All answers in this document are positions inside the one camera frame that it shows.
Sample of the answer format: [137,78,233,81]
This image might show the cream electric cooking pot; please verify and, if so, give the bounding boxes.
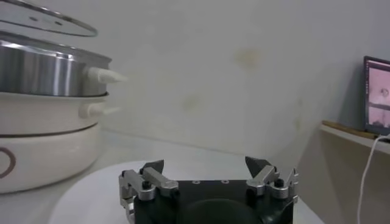
[0,91,122,194]

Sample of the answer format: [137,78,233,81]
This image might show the white side table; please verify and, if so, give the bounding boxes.
[319,120,390,156]

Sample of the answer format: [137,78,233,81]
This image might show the stainless steel steamer basket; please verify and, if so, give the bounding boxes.
[0,30,129,97]

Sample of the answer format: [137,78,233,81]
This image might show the large white round plate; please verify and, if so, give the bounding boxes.
[48,160,325,224]

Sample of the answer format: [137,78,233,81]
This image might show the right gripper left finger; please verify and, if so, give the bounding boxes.
[118,159,180,211]

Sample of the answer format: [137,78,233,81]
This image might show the round glass pot lid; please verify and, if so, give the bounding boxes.
[0,0,99,38]

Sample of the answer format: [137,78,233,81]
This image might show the white charging cable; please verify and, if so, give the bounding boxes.
[356,133,390,224]

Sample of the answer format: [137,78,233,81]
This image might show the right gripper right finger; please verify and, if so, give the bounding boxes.
[244,156,299,204]

